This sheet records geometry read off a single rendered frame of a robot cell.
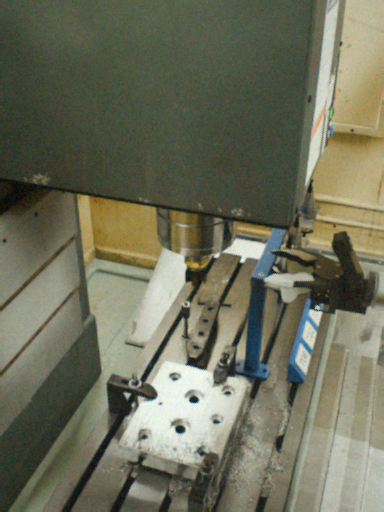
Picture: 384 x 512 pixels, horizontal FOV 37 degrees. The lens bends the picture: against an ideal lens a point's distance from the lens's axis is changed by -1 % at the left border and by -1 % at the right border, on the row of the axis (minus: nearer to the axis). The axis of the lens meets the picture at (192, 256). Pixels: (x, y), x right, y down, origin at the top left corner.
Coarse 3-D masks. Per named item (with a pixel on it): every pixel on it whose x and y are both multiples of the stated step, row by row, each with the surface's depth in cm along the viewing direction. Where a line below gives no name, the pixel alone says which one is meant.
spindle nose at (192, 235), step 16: (160, 208) 107; (160, 224) 109; (176, 224) 105; (192, 224) 104; (208, 224) 105; (224, 224) 106; (160, 240) 111; (176, 240) 107; (192, 240) 106; (208, 240) 106; (224, 240) 108; (192, 256) 108
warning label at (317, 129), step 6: (324, 108) 106; (318, 120) 101; (318, 126) 102; (312, 132) 95; (318, 132) 104; (312, 138) 97; (318, 138) 106; (312, 144) 98; (318, 144) 108; (312, 150) 100; (318, 150) 110; (312, 156) 102; (312, 162) 104; (312, 168) 105; (306, 180) 100
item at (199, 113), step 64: (0, 0) 89; (64, 0) 85; (128, 0) 82; (192, 0) 79; (256, 0) 76; (320, 0) 77; (0, 64) 95; (64, 64) 91; (128, 64) 87; (192, 64) 84; (256, 64) 81; (0, 128) 102; (64, 128) 97; (128, 128) 93; (192, 128) 89; (256, 128) 86; (128, 192) 99; (192, 192) 95; (256, 192) 91
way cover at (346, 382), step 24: (336, 360) 188; (360, 360) 192; (336, 384) 177; (360, 384) 180; (336, 408) 166; (360, 408) 169; (312, 432) 157; (336, 432) 159; (360, 432) 159; (312, 456) 152; (336, 456) 153; (360, 456) 153; (312, 480) 146; (336, 480) 148; (360, 480) 147; (312, 504) 141; (336, 504) 143; (360, 504) 142
